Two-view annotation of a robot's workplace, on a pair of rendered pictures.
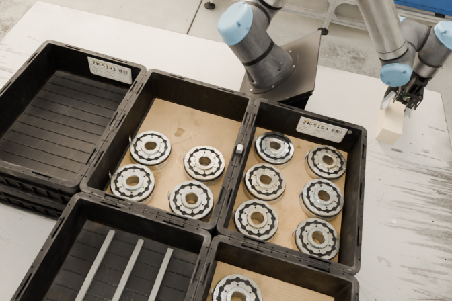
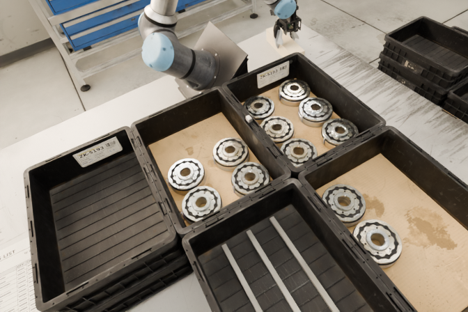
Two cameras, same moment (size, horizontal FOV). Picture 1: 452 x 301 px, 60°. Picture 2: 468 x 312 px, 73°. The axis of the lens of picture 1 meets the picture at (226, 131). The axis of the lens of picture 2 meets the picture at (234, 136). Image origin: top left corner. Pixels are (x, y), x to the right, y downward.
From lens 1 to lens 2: 31 cm
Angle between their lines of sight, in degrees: 18
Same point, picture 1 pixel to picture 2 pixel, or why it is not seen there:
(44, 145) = (104, 244)
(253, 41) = (181, 55)
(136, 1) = (24, 125)
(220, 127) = (211, 126)
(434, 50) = not seen: outside the picture
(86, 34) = (33, 157)
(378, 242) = not seen: hidden behind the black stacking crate
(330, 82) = not seen: hidden behind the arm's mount
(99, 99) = (108, 180)
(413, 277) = (388, 115)
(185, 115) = (181, 138)
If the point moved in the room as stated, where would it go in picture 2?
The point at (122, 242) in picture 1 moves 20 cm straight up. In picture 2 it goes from (237, 245) to (228, 205)
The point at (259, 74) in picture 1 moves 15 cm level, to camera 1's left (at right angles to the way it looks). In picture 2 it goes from (200, 76) to (163, 95)
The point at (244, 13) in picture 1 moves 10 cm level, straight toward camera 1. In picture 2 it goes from (161, 38) to (175, 51)
